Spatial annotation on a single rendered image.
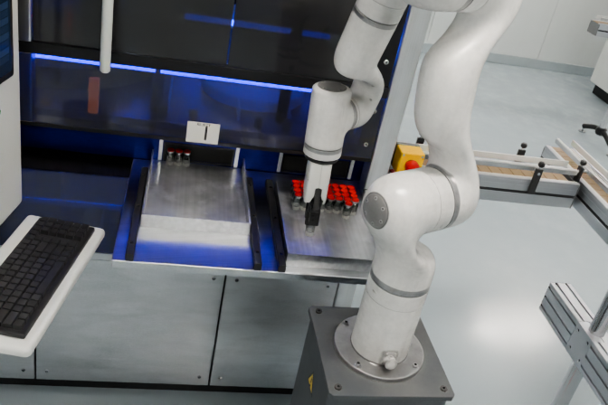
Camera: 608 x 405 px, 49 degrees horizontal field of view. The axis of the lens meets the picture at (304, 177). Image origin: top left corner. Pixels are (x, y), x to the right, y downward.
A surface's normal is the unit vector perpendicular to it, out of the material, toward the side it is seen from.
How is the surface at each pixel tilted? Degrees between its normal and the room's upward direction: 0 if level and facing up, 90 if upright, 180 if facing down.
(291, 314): 90
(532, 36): 90
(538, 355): 0
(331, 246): 0
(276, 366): 90
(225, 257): 0
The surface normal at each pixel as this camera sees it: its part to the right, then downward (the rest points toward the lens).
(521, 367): 0.18, -0.87
